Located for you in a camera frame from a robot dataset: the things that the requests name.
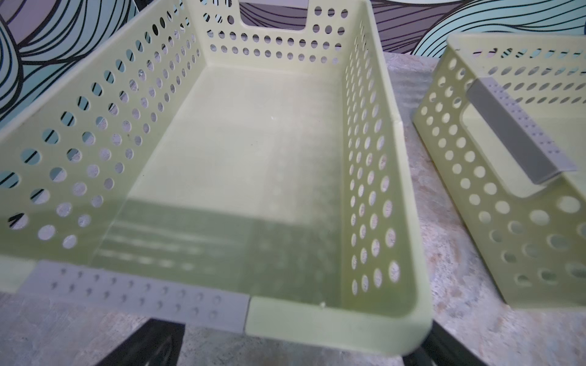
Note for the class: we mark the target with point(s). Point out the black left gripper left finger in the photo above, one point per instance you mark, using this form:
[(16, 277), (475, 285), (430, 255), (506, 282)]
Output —
[(157, 342)]

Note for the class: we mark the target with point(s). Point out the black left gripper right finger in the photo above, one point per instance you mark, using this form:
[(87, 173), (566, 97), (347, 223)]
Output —
[(441, 348)]

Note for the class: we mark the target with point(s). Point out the left light green basket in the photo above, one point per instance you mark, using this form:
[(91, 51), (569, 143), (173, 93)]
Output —
[(203, 171)]

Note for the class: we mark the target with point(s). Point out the light green basket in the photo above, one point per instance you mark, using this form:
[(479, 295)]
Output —
[(203, 171), (504, 123)]

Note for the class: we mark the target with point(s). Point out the middle light green basket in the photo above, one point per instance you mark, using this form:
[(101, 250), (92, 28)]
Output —
[(504, 123)]

